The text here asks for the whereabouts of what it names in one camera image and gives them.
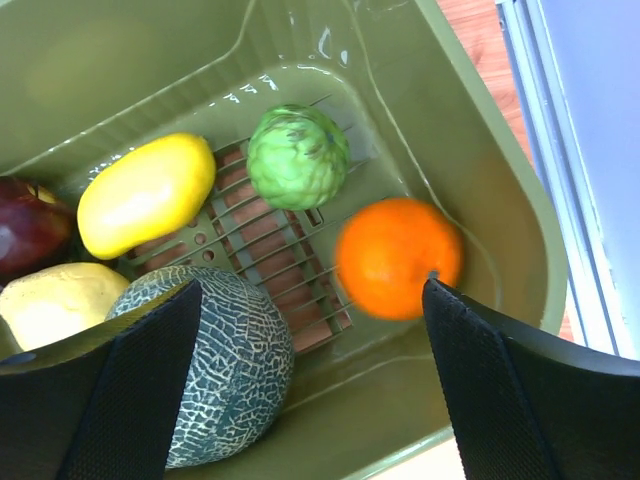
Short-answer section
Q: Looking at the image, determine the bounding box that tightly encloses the dark red fake apple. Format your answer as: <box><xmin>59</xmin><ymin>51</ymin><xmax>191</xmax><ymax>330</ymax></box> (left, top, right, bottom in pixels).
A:
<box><xmin>1</xmin><ymin>176</ymin><xmax>76</xmax><ymax>286</ymax></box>

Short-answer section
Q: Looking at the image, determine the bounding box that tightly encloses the green plastic tub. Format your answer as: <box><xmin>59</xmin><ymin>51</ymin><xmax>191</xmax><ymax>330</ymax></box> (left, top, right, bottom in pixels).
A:
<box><xmin>1</xmin><ymin>1</ymin><xmax>567</xmax><ymax>479</ymax></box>

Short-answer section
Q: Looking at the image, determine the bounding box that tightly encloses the pale yellow fake pear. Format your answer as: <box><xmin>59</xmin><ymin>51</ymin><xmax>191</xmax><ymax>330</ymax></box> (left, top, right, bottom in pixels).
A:
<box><xmin>1</xmin><ymin>262</ymin><xmax>130</xmax><ymax>350</ymax></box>

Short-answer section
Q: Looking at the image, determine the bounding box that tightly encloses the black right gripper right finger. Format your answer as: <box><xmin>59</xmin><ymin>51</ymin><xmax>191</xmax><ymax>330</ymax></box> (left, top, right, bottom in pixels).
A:
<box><xmin>423</xmin><ymin>279</ymin><xmax>639</xmax><ymax>479</ymax></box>

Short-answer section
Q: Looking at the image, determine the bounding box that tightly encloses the green fake custard apple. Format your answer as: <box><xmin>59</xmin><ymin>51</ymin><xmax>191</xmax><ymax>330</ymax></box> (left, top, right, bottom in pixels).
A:
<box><xmin>246</xmin><ymin>103</ymin><xmax>351</xmax><ymax>211</ymax></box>

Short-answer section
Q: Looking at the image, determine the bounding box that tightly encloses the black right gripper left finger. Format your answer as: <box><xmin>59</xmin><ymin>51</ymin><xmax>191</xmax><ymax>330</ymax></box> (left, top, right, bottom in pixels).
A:
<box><xmin>1</xmin><ymin>280</ymin><xmax>202</xmax><ymax>479</ymax></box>

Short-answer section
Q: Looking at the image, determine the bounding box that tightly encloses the fake orange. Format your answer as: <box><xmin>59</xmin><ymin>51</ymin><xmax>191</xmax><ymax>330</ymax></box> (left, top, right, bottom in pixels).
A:
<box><xmin>334</xmin><ymin>197</ymin><xmax>464</xmax><ymax>321</ymax></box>

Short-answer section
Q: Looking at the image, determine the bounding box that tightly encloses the yellow fake mango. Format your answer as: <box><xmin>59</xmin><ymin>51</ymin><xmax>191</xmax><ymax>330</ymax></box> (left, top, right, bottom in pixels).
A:
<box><xmin>77</xmin><ymin>132</ymin><xmax>216</xmax><ymax>260</ymax></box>

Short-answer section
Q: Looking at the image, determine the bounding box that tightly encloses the fake netted melon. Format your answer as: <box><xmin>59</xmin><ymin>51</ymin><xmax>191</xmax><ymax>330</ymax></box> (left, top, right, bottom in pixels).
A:
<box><xmin>107</xmin><ymin>265</ymin><xmax>295</xmax><ymax>470</ymax></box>

